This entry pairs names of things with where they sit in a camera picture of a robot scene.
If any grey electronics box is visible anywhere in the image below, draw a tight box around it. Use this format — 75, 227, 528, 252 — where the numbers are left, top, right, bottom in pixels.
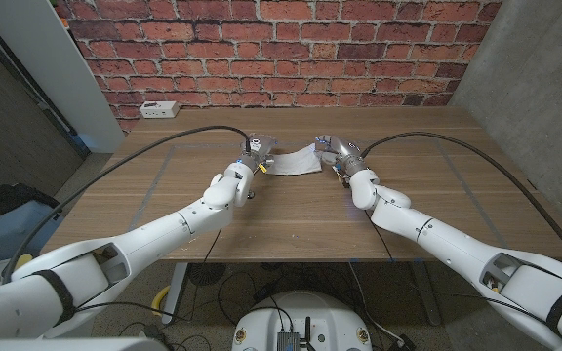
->
276, 331, 301, 351

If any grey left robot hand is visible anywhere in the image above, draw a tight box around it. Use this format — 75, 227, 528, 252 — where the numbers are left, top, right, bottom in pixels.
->
239, 132, 278, 173

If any red brick print backdrop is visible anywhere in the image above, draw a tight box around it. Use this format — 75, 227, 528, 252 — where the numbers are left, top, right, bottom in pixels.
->
54, 0, 504, 136

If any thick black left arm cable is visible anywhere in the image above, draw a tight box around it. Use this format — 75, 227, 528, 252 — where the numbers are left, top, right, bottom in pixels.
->
1, 125, 253, 284

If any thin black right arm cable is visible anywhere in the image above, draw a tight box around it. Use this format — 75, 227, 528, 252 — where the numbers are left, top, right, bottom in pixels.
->
364, 209, 394, 262

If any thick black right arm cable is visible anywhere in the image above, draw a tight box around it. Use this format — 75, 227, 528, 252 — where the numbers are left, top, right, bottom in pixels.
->
360, 131, 562, 277

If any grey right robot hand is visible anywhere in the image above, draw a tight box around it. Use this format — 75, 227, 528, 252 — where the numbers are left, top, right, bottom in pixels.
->
314, 135, 368, 179

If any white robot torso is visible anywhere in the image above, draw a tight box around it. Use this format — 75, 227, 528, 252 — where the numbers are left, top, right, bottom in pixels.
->
231, 291, 374, 351

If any white power strip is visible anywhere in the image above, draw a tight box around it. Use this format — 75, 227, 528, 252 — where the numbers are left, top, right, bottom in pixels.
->
139, 100, 181, 120

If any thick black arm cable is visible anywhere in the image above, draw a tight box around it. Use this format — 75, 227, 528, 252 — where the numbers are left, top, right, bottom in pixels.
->
360, 131, 562, 277
1, 125, 253, 284

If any white table leg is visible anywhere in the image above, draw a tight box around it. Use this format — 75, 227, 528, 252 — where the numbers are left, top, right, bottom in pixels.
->
161, 262, 189, 324

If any black bag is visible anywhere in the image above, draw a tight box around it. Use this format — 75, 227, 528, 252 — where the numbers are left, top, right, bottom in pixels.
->
0, 183, 63, 230

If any white tissue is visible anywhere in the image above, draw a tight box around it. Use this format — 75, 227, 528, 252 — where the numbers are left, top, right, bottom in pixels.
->
264, 143, 323, 176

